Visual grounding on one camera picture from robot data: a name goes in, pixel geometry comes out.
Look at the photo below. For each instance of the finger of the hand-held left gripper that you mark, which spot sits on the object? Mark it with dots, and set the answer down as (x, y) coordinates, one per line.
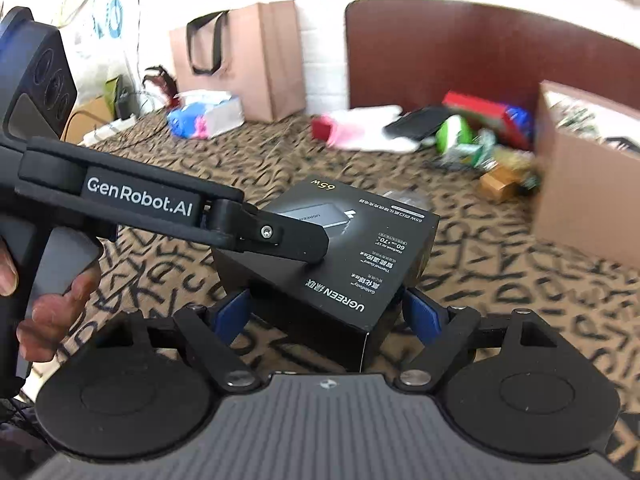
(280, 237)

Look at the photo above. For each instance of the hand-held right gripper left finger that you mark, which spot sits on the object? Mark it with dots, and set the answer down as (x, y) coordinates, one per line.
(232, 312)

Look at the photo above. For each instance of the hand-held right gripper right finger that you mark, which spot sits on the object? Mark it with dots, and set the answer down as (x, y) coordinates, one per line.
(422, 310)

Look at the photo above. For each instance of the black charger box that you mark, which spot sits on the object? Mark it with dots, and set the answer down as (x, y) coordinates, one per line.
(350, 280)

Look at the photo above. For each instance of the pink brown cardboard box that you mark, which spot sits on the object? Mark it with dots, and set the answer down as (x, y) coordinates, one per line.
(585, 200)

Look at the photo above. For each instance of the letter print desktop cloth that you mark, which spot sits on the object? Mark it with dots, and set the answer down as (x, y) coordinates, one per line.
(500, 270)

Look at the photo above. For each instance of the person's left hand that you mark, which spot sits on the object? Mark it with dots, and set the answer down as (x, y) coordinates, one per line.
(55, 320)

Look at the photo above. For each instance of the white power strip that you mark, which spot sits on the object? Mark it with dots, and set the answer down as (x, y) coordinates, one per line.
(107, 132)

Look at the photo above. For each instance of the black power adapter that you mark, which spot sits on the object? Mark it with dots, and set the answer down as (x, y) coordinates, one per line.
(123, 102)

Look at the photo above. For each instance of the green carton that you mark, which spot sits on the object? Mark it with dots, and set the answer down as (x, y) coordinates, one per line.
(111, 100)

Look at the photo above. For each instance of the blue pink tissue pack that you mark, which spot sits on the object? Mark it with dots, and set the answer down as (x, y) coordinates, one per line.
(210, 117)

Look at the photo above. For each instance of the dark red spiky thing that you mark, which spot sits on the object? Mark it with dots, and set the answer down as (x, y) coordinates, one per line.
(160, 85)

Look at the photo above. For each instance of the white sock with pink toe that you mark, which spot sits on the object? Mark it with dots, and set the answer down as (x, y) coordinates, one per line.
(340, 132)

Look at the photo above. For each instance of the small golden brown box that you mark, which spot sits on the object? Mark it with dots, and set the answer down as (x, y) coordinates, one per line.
(500, 185)

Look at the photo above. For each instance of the green white packet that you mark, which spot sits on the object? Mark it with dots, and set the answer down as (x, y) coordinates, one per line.
(475, 152)

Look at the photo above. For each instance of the small green packet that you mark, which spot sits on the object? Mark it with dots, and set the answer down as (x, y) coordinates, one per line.
(531, 180)

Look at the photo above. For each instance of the yellow snack packet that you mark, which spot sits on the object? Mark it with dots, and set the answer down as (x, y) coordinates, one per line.
(510, 157)

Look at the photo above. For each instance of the black flat case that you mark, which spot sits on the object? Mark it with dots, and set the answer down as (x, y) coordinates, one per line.
(415, 122)

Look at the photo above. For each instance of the green white bottle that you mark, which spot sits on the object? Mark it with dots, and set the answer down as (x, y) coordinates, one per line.
(452, 135)

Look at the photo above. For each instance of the pink paper bag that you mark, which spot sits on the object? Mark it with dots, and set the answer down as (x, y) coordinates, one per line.
(260, 60)

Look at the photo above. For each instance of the white printed plastic bag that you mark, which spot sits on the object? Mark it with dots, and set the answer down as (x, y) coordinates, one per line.
(107, 10)

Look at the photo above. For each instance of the flat red box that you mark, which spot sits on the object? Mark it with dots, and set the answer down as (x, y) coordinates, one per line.
(475, 105)

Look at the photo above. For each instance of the blue packet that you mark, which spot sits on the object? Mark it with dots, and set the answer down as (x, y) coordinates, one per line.
(520, 117)

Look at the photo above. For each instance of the black hair clip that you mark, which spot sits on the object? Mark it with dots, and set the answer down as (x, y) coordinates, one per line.
(625, 144)

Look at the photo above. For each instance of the brown wooden board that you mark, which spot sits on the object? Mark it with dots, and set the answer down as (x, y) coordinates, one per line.
(475, 50)

